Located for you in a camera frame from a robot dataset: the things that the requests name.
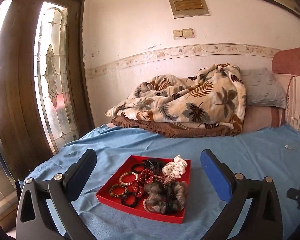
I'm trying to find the red jewelry tray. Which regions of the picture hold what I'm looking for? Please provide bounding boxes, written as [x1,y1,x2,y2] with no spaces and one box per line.
[95,154,192,224]

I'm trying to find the leaf pattern quilt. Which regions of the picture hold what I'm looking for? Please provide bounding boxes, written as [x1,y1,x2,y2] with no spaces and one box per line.
[105,63,247,131]

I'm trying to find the light blue bed sheet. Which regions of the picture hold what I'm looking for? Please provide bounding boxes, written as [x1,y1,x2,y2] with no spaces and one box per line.
[30,125,300,239]

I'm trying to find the white dotted scrunchie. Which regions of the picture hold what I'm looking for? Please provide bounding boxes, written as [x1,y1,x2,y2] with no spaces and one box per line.
[161,155,188,179]

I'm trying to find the brown ruffled blanket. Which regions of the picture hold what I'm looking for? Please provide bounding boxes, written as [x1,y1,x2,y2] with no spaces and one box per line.
[111,115,243,138]

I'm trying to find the grey pillow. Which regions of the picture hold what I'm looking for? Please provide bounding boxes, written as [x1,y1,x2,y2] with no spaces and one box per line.
[241,68,286,109]

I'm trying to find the small white pearl bracelet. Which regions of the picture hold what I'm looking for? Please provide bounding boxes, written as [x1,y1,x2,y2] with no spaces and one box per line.
[118,171,139,186]

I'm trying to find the wall electrical panel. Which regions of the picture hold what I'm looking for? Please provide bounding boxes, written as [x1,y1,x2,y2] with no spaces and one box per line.
[169,0,210,19]

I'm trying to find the pink checkered scrunchie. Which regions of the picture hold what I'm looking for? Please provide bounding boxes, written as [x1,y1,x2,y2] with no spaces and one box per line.
[154,175,174,185]

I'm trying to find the grey brown organza scrunchie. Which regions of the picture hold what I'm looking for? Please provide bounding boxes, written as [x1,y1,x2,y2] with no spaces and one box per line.
[143,181,188,215]

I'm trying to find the beige wall switches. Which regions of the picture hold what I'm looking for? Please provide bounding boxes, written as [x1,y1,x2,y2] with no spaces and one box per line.
[173,28,194,39]

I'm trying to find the wooden glass door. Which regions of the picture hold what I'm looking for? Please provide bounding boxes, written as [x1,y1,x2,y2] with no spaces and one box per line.
[0,0,93,231]

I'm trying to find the red patterned scrunchie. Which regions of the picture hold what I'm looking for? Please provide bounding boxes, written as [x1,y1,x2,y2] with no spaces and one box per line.
[129,169,154,198]

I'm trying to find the black beaded bracelet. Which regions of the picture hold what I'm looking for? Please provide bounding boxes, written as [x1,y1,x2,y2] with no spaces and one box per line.
[121,193,139,208]

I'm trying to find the pink bed headboard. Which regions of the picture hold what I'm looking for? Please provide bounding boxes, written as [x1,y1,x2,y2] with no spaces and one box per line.
[241,47,300,133]

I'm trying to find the pink striped cushion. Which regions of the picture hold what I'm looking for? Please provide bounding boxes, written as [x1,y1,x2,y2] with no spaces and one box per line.
[285,76,300,133]

